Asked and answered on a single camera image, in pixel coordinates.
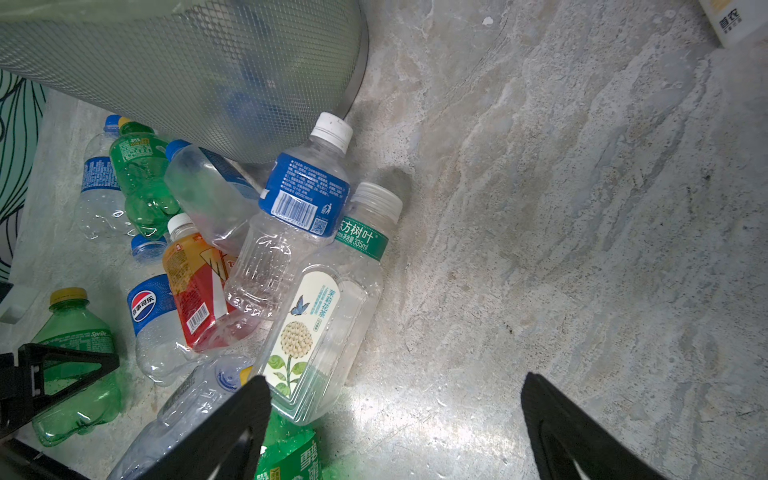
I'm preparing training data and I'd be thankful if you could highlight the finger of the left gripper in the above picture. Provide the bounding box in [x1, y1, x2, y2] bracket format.
[1, 343, 120, 439]

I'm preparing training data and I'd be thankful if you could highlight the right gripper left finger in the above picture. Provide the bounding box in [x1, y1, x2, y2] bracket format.
[140, 376, 271, 480]

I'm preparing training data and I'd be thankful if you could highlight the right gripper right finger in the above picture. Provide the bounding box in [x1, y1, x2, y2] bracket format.
[521, 372, 662, 479]

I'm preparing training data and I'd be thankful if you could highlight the green sprite bottle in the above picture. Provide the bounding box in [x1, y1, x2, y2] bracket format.
[109, 117, 181, 240]
[255, 409, 322, 480]
[29, 286, 124, 448]

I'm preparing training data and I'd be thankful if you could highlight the pepsi label clear bottle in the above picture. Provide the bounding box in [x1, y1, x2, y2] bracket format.
[127, 235, 199, 387]

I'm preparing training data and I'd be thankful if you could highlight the clear bottle green label tea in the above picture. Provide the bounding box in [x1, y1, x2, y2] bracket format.
[253, 182, 403, 426]

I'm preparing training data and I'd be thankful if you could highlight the mesh bin with green liner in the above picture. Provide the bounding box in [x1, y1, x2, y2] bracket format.
[1, 1, 368, 164]

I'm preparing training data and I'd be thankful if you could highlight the green sprite bottle front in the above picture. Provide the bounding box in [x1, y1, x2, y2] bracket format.
[255, 409, 322, 480]

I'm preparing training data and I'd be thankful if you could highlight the red yellow label bottle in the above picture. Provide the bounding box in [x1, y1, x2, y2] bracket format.
[162, 213, 254, 353]

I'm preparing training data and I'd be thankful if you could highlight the clear bottle blue label upright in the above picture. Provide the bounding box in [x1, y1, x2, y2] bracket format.
[75, 114, 137, 240]

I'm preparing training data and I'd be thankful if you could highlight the clear bottle blue cap slanted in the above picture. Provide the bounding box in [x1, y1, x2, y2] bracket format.
[164, 140, 260, 257]

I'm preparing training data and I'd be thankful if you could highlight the clear bottle white cap blue label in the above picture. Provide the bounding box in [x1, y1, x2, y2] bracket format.
[225, 112, 353, 319]

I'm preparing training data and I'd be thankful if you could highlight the white yogurt cup blue lid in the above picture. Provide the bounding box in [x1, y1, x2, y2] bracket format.
[699, 0, 768, 49]

